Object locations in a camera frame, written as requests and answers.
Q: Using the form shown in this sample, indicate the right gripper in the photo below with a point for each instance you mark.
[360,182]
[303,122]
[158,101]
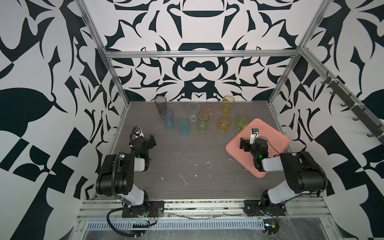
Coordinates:
[249,145]

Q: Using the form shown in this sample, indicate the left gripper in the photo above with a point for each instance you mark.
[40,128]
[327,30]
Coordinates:
[141,142]

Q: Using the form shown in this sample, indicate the pink tray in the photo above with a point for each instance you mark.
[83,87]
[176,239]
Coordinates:
[277,143]

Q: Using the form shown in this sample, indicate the blue glass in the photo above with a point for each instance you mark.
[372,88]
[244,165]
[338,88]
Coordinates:
[168,119]

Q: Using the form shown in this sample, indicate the dark smoky glass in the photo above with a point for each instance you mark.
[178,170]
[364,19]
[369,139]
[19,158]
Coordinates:
[161,103]

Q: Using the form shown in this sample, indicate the clear glass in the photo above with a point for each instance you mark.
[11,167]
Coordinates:
[193,110]

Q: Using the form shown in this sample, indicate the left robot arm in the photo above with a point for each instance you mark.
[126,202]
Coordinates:
[116,179]

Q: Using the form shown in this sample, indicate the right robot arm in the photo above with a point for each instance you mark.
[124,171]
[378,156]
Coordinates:
[303,176]

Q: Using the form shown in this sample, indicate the green glass right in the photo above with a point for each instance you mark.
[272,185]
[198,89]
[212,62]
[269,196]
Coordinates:
[242,121]

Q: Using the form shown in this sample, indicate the green glass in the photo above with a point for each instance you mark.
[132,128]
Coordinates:
[242,121]
[203,120]

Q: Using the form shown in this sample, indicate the short amber glass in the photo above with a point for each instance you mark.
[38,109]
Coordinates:
[224,123]

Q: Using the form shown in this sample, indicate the teal glass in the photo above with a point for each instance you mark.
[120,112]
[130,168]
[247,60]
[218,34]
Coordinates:
[184,127]

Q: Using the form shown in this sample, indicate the tall amber glass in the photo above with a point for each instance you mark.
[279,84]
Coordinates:
[227,105]

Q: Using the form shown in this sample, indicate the pink glass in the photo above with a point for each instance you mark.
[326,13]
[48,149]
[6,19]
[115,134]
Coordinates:
[211,110]

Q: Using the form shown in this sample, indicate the green glass left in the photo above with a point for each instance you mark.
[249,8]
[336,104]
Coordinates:
[203,120]

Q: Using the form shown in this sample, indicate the small circuit board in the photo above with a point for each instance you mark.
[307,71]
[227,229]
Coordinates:
[271,227]

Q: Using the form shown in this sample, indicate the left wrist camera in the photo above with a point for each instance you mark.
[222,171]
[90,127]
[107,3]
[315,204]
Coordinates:
[138,132]

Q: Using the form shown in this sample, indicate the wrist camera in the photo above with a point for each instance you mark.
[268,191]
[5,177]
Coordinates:
[138,132]
[254,135]

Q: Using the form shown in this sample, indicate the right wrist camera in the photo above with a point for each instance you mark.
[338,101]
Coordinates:
[254,135]

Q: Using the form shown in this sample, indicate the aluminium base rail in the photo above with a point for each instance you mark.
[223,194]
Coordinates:
[207,208]

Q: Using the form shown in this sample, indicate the white cable duct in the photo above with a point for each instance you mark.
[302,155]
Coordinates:
[205,224]

